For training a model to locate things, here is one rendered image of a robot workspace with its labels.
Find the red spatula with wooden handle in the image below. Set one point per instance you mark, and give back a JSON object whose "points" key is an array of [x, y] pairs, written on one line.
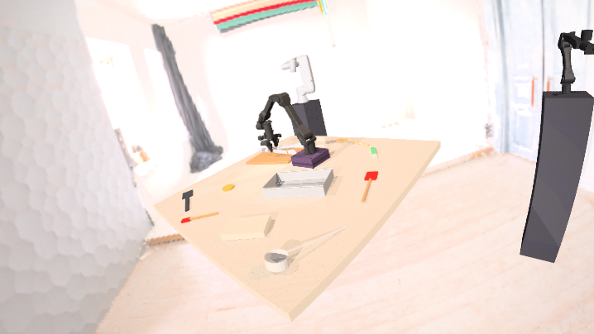
{"points": [[369, 176]]}

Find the white measuring scoop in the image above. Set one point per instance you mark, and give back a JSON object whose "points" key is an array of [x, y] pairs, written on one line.
{"points": [[278, 260]]}

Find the orange flat board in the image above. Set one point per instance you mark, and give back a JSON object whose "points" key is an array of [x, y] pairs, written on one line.
{"points": [[266, 158]]}

